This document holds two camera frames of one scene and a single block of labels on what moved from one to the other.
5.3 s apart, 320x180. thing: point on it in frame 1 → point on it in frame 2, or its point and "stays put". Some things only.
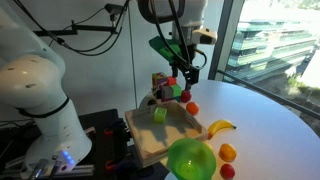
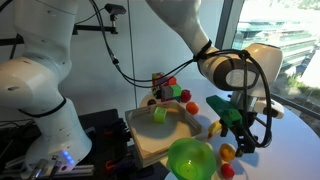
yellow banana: [218, 125] stays put
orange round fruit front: [227, 153] stays put
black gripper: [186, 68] → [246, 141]
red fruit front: [227, 171] stays put
